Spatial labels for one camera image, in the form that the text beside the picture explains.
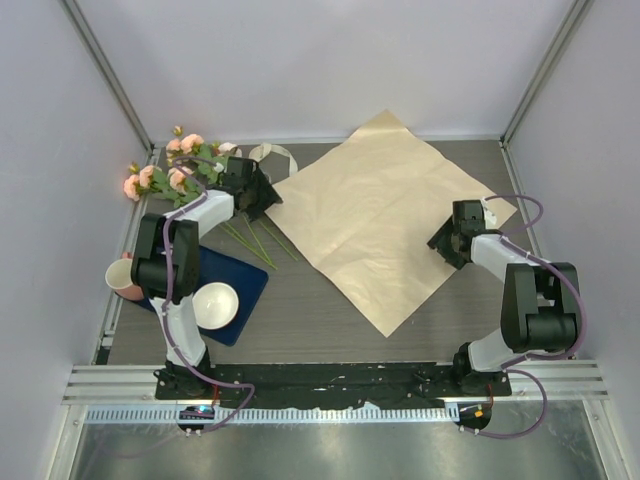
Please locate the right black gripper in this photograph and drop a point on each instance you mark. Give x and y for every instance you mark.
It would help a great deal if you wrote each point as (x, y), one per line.
(440, 241)

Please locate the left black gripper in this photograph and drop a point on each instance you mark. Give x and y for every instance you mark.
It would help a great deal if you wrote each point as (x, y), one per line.
(268, 196)

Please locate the kraft wrapping paper sheet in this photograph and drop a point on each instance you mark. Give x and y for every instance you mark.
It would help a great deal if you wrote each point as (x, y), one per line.
(363, 213)

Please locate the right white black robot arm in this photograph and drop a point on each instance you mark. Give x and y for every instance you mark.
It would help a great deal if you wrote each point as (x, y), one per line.
(542, 313)

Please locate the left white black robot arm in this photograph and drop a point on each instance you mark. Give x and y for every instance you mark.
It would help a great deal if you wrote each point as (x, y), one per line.
(166, 258)

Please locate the cream ribbon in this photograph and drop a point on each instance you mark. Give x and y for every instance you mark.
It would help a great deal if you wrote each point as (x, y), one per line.
(264, 150)

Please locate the white bowl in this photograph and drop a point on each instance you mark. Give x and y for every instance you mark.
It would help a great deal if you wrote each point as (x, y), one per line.
(215, 305)

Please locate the pink cup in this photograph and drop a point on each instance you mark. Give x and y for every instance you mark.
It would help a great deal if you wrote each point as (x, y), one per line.
(119, 280)

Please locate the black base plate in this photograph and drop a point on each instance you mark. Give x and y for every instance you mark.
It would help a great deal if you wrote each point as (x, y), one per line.
(398, 385)

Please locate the slotted white cable duct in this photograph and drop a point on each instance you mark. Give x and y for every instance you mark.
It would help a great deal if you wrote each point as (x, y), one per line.
(192, 415)

